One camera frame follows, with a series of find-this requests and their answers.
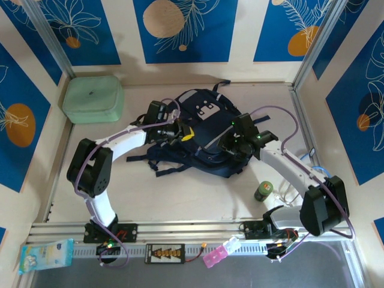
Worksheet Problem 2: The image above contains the navy blue backpack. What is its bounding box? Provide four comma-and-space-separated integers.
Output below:
126, 79, 271, 179

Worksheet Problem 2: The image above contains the mint green storage case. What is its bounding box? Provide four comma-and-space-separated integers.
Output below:
62, 74, 125, 125

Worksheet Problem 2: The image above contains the green jar dark lid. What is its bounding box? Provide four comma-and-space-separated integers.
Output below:
254, 181, 273, 202

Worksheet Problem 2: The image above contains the clear plastic box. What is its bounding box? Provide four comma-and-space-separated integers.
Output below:
223, 236, 242, 254

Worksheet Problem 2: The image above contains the pink plastic box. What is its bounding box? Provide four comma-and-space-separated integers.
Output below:
202, 245, 229, 268

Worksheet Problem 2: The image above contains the black controller board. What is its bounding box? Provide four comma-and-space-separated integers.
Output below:
95, 242, 121, 256
266, 242, 291, 259

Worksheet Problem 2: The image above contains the black charging board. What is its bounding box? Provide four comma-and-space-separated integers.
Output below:
145, 243, 186, 265

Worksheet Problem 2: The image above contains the wet wipes packet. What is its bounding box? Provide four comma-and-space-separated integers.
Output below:
18, 238, 75, 276

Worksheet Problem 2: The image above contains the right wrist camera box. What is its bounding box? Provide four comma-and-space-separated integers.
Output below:
231, 113, 259, 139

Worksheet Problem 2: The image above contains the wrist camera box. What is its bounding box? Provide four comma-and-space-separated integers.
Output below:
231, 113, 259, 139
145, 100, 181, 124

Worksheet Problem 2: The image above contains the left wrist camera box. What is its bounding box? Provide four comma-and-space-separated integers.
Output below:
145, 100, 181, 124

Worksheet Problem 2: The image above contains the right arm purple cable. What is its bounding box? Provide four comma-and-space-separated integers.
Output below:
248, 104, 355, 262

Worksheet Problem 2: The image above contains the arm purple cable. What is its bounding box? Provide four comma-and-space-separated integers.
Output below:
248, 104, 355, 262
73, 98, 181, 269

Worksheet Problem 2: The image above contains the blue cable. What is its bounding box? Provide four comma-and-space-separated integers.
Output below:
301, 151, 331, 178

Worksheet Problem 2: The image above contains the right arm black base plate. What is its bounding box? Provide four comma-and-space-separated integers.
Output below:
239, 220, 299, 241

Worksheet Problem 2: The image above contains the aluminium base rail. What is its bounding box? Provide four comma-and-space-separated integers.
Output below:
25, 220, 356, 245

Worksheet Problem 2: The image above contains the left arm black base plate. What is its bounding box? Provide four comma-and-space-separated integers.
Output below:
83, 223, 139, 244

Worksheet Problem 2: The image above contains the red wire yellow connector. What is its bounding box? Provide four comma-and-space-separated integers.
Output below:
184, 242, 208, 262

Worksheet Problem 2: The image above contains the perforated cable tray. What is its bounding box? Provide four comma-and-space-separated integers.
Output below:
71, 241, 271, 259

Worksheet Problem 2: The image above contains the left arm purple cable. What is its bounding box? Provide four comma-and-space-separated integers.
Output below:
73, 98, 181, 269

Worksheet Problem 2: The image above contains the aluminium frame post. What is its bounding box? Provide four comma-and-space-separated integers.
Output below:
22, 0, 76, 79
292, 0, 346, 91

